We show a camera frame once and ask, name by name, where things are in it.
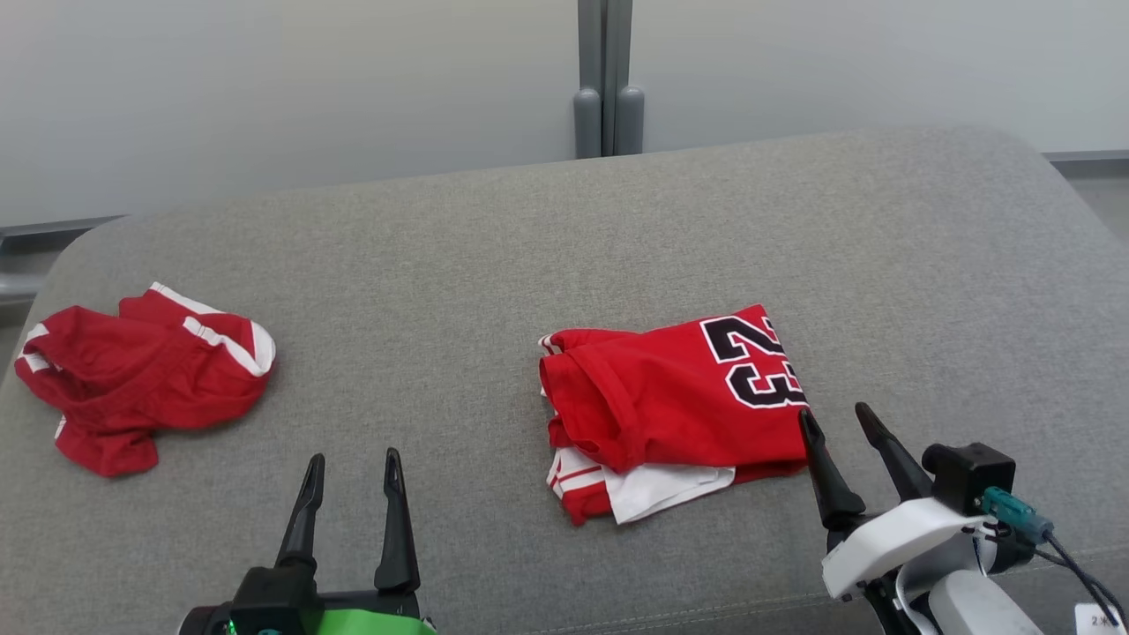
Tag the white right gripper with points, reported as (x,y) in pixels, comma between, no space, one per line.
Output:
(900,538)

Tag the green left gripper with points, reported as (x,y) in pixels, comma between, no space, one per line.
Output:
(370,617)

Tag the red white number jersey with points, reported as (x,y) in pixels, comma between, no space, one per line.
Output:
(670,397)

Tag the red shorts with white stripes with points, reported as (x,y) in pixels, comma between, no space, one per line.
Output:
(132,379)

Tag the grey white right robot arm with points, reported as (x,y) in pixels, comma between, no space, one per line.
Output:
(970,604)

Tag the grey fabric sofa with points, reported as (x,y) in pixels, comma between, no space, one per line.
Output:
(529,265)

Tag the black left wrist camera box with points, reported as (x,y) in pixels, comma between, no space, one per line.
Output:
(273,595)

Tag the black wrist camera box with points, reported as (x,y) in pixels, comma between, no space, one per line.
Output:
(975,476)
(273,595)

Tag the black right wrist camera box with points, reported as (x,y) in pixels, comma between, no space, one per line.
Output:
(975,476)

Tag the grey partition post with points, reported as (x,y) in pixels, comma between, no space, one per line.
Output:
(607,88)

